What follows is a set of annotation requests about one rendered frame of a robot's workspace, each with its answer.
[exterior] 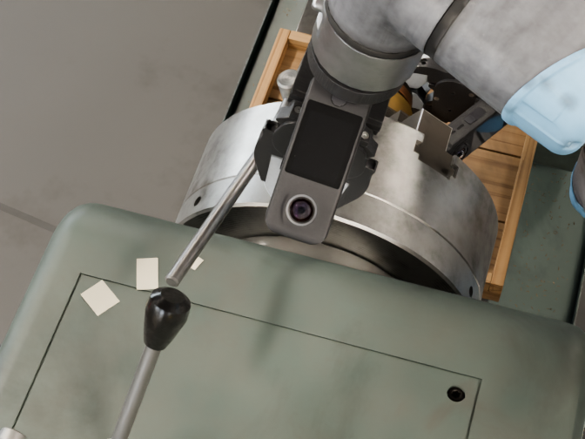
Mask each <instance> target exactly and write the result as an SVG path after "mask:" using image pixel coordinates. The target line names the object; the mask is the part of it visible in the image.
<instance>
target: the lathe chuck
mask: <svg viewBox="0 0 585 439"><path fill-rule="evenodd" d="M281 103H282V102H276V103H270V104H265V105H258V106H254V107H252V108H249V109H246V110H243V111H240V112H238V113H236V114H234V115H232V116H231V117H229V118H228V119H227V120H225V121H224V122H223V123H222V124H220V125H219V126H218V127H217V128H216V130H215V131H214V132H213V134H212V135H211V137H210V138H209V140H208V143H207V145H206V148H205V150H204V153H203V155H202V158H201V160H200V162H199V164H198V168H197V171H196V172H195V175H194V177H193V179H192V182H191V185H190V187H189V190H188V192H187V194H186V196H185V200H184V203H185V202H186V201H187V200H188V199H189V198H190V197H191V196H192V195H193V194H194V193H195V192H196V191H198V190H199V189H201V188H203V187H205V186H208V185H210V184H212V183H215V182H218V181H220V180H224V179H230V178H235V177H236V176H237V174H238V173H239V171H240V170H241V168H242V167H243V165H244V164H245V162H246V161H247V160H248V159H249V157H250V156H251V154H252V153H253V151H254V148H255V145H256V143H257V141H258V138H259V135H260V132H261V130H262V128H263V126H264V125H265V122H266V120H267V119H270V120H274V118H275V116H276V113H277V111H278V109H279V107H280V105H281ZM424 136H425V135H424V133H422V132H419V131H417V130H415V129H414V128H412V127H410V126H408V125H405V124H402V123H401V122H399V121H396V120H394V119H391V118H388V117H384V120H383V124H382V127H381V129H380V131H379V132H378V133H377V135H373V139H374V140H375V141H376V142H377V144H378V148H377V151H376V153H375V156H374V157H372V158H371V159H375V160H377V161H378V162H379V163H378V165H377V169H376V172H375V173H374V174H373V175H372V177H371V180H370V183H369V187H368V188H367V190H366V192H365V193H364V194H366V195H369V196H371V197H374V198H376V199H379V200H381V201H383V202H386V203H387V204H389V205H391V206H394V207H396V208H398V209H400V210H401V211H403V212H405V213H407V214H409V215H411V216H412V217H414V218H416V219H417V220H419V221H420V222H422V223H423V224H425V225H426V226H428V227H429V228H431V229H432V230H433V231H435V232H436V233H437V234H439V235H440V236H441V237H442V238H443V239H444V240H445V241H446V242H447V243H448V244H449V245H451V246H452V247H453V248H454V250H455V251H456V252H457V253H458V254H459V255H460V256H461V258H462V259H464V261H465V262H466V263H467V265H468V266H469V268H470V270H471V271H472V273H473V275H474V277H475V279H476V282H477V285H478V288H479V292H480V301H481V297H482V293H483V289H484V286H485V282H486V278H487V275H488V269H489V265H490V261H491V258H492V254H493V251H494V244H495V241H496V236H497V233H498V216H497V212H496V209H495V205H494V202H493V200H492V198H491V196H490V194H489V192H488V190H487V188H486V187H485V186H484V185H483V183H482V182H481V180H480V179H479V178H478V177H477V176H476V174H475V173H474V172H473V171H472V170H471V169H470V168H469V167H468V166H467V165H466V164H465V163H464V162H463V161H462V160H461V159H459V158H458V157H457V156H456V155H454V156H453V157H452V160H451V164H450V166H451V167H452V168H453V169H454V174H453V177H452V176H449V177H447V178H446V177H444V176H443V175H442V174H440V173H439V172H437V171H435V170H434V169H433V168H432V167H430V166H429V165H426V164H425V163H423V162H421V161H419V160H418V157H419V154H418V153H416V152H414V147H415V144H417V145H419V144H421V143H422V142H423V139H424ZM184 203H183V204H184Z"/></svg>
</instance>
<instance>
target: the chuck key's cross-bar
mask: <svg viewBox="0 0 585 439"><path fill-rule="evenodd" d="M287 99H288V98H284V99H283V101H282V103H281V105H280V107H284V106H287V104H288V102H287ZM280 107H279V108H280ZM278 112H279V109H278V111H277V113H276V116H275V118H274V120H273V121H275V122H278V121H277V120H276V117H277V115H278ZM257 170H258V168H257V166H256V163H255V159H254V151H253V153H252V154H251V156H250V157H249V159H248V160H247V161H246V162H245V164H244V165H243V167H242V168H241V170H240V171H239V173H238V174H237V176H236V177H235V179H234V180H233V181H232V183H231V184H230V185H229V187H228V188H227V189H226V191H225V193H224V194H223V196H222V197H221V198H220V200H219V202H218V203H217V204H216V206H215V207H214V208H213V209H212V211H211V212H210V214H209V215H208V217H207V218H206V220H205V221H204V223H203V224H202V226H201V227H200V228H199V230H198V231H197V232H196V234H195V235H194V237H193V238H192V240H191V241H190V243H189V244H188V246H187V247H186V248H185V250H184V251H183V252H182V253H181V255H180V256H179V258H178V260H177V261H176V262H175V264H174V265H173V267H172V268H171V270H170V271H169V273H168V274H167V275H166V276H165V281H166V283H167V284H168V285H169V286H171V287H177V286H178V285H179V283H180V282H181V281H182V279H183V278H184V277H185V275H186V274H187V272H188V271H189V269H190V268H191V267H192V265H193V263H194V262H195V260H196V259H197V258H198V256H199V255H200V254H201V252H202V251H203V249H204V248H205V246H206V244H207V243H208V241H209V240H210V239H211V237H212V236H213V235H214V233H215V232H216V230H217V229H218V227H219V226H220V224H221V223H222V221H223V220H224V218H225V216H226V215H227V214H228V213H229V212H230V210H231V209H232V207H233V205H234V204H235V202H236V201H237V199H238V198H239V196H240V195H241V193H242V192H243V191H244V190H245V188H246V186H247V185H248V183H249V182H250V181H251V179H252V177H253V176H254V174H255V173H256V171H257Z"/></svg>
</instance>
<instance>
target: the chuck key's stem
mask: <svg viewBox="0 0 585 439"><path fill-rule="evenodd" d="M297 72H298V71H296V70H286V71H282V72H281V73H280V74H279V75H278V77H277V84H278V87H279V91H280V93H281V96H282V98H283V99H284V98H289V95H290V91H291V89H292V86H293V82H294V79H295V78H296V75H297Z"/></svg>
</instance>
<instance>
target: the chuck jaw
mask: <svg viewBox="0 0 585 439"><path fill-rule="evenodd" d="M385 117H388V118H391V119H394V120H396V121H399V122H401V123H402V124H405V125H408V126H410V127H412V128H414V129H415V130H417V131H419V132H422V133H424V135H425V136H424V139H423V142H422V143H421V144H419V145H417V144H415V147H414V152H416V153H418V154H419V157H418V160H419V161H421V162H423V163H425V164H426V165H429V166H430V167H432V168H433V169H434V170H435V171H437V172H439V173H440V174H442V175H443V176H444V177H446V178H447V177H449V176H452V177H453V174H454V169H453V168H452V167H451V166H450V164H451V160H452V157H453V156H452V155H451V154H449V153H448V152H446V150H447V145H448V141H449V139H450V135H451V132H452V129H453V128H451V127H450V126H448V125H446V124H445V123H443V122H442V121H440V120H439V119H437V118H436V117H435V116H434V115H432V114H431V113H429V112H428V111H426V110H424V109H421V110H419V111H417V112H416V113H415V114H413V115H412V116H409V115H407V114H406V113H405V112H403V111H402V110H400V111H398V112H397V111H395V110H394V109H392V108H391V107H389V106H388V107H387V112H386V115H385Z"/></svg>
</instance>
